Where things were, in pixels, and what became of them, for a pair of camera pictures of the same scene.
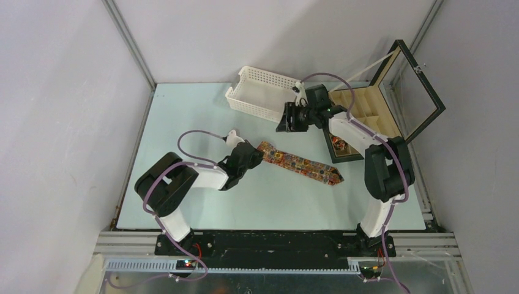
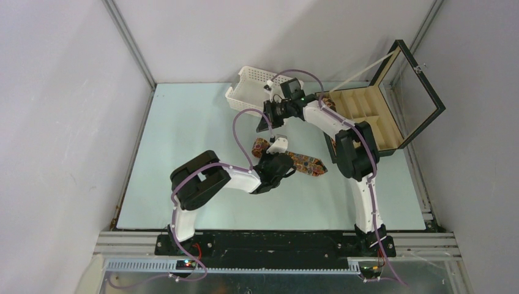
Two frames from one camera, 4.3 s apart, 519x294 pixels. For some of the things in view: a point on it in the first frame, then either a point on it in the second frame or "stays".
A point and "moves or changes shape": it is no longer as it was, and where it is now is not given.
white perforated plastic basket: [262, 93] stays
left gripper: [257, 157] -> [264, 155]
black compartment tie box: [398, 103] stays
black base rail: [270, 248] stays
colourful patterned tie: [324, 172] moves or changes shape
